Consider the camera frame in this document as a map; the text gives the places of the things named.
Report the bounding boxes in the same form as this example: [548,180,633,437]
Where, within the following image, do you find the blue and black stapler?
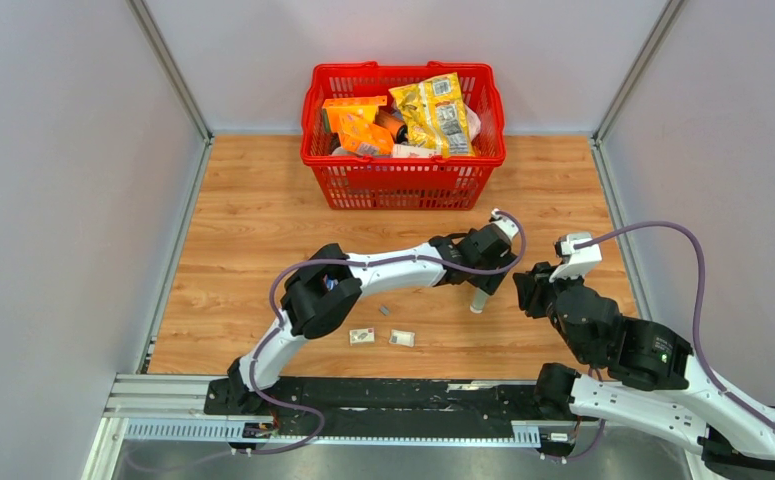
[323,276,339,291]

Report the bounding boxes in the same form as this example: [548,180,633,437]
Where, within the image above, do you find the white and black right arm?
[513,262,775,479]

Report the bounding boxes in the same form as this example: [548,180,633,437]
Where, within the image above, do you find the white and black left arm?
[204,217,527,415]

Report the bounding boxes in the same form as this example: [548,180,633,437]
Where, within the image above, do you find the grey and white stapler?
[470,288,490,314]

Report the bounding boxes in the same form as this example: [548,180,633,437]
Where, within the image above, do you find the white staple box tray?
[389,329,415,348]

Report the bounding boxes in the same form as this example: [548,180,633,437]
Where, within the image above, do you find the white staple box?
[349,328,376,346]

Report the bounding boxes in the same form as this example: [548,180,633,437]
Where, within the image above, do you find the red plastic shopping basket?
[300,61,506,210]

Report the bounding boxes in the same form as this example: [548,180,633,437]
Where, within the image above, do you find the yellow snack bag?
[389,73,475,158]

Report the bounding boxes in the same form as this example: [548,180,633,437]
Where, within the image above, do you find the orange snack packet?
[338,124,394,156]

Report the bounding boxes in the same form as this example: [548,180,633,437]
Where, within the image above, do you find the orange carton box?
[321,95,388,133]

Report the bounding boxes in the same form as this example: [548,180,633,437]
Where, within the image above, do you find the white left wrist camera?
[489,209,520,243]

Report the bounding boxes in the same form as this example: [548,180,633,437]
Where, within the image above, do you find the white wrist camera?
[549,232,602,283]
[489,209,520,243]

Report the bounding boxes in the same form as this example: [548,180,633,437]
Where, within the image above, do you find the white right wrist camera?
[549,232,602,283]

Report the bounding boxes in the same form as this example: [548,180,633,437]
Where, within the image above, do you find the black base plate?
[204,377,576,436]

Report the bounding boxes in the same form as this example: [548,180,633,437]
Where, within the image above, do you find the white slotted cable duct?
[123,418,542,448]

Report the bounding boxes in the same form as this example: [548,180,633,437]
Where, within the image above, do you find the aluminium frame rail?
[126,0,214,144]

